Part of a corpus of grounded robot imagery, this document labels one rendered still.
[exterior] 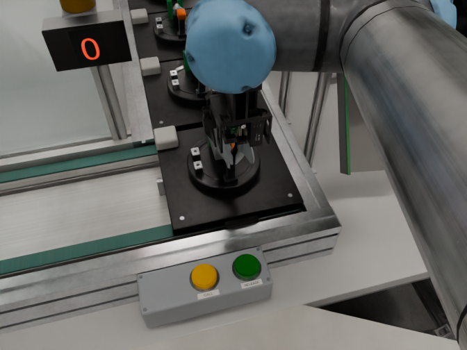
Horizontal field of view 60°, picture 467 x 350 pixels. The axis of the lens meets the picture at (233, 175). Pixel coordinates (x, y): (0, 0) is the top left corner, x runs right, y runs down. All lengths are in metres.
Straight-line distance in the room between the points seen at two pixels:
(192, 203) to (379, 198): 0.42
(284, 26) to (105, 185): 0.60
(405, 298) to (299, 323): 1.11
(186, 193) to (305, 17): 0.47
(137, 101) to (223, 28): 0.67
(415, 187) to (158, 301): 0.53
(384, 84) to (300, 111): 0.85
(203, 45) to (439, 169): 0.22
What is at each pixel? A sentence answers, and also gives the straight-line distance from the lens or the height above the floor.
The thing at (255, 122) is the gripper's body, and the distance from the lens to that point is 0.53.
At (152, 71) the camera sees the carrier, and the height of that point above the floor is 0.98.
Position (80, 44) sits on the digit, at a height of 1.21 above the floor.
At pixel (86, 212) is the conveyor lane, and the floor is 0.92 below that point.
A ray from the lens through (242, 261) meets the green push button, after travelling 0.67.
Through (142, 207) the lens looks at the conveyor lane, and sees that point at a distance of 0.81.
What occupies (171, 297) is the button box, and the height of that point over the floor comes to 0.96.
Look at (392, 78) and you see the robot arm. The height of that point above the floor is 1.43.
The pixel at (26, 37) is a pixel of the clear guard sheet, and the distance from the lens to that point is 0.77.
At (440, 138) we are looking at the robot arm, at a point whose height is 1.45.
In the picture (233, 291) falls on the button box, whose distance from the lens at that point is 0.66.
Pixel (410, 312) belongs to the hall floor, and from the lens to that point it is 1.82.
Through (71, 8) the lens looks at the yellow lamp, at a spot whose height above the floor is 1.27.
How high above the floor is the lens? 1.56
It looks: 50 degrees down
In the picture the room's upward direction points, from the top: straight up
